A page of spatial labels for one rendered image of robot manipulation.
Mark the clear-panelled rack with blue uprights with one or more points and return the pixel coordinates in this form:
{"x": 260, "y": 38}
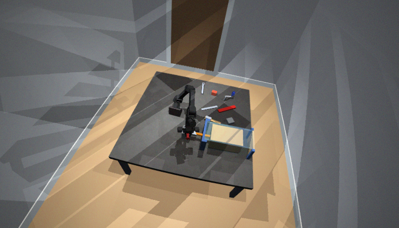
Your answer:
{"x": 225, "y": 138}

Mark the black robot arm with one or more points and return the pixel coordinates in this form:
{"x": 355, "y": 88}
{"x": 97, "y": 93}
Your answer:
{"x": 191, "y": 110}

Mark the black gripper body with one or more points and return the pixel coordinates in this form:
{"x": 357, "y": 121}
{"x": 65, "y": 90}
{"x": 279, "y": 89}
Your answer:
{"x": 180, "y": 129}

